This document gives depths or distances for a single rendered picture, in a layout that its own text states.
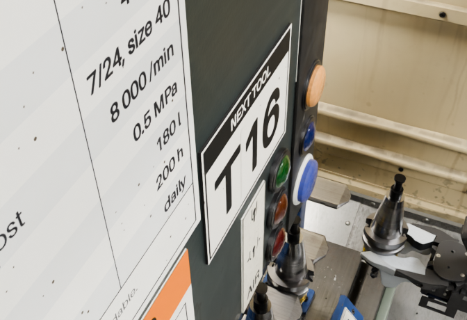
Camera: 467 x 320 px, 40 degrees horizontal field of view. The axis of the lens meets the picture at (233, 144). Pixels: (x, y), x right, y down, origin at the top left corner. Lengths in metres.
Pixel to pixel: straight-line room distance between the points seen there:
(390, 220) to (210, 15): 0.71
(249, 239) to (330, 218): 1.12
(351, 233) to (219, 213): 1.18
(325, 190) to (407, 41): 0.35
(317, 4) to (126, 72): 0.19
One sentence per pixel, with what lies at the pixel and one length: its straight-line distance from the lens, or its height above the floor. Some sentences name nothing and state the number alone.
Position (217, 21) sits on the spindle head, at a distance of 0.23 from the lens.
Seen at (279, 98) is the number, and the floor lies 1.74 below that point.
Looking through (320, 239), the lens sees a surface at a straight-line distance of 0.93.
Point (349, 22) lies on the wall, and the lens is 1.21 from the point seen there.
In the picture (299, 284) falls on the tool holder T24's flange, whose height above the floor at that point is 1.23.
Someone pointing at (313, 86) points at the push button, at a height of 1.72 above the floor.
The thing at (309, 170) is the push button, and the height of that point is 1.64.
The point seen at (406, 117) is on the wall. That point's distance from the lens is 1.30.
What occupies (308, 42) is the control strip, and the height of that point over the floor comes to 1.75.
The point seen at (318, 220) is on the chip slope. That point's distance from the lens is 1.47.
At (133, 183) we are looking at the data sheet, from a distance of 0.20.
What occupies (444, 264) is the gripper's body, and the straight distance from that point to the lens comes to 0.96.
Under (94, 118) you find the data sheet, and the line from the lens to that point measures 0.17.
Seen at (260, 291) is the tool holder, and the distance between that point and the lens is 0.74.
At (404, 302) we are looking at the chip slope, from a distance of 1.43.
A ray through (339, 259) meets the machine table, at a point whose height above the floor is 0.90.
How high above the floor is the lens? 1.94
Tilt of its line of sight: 43 degrees down
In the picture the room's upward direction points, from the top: 1 degrees counter-clockwise
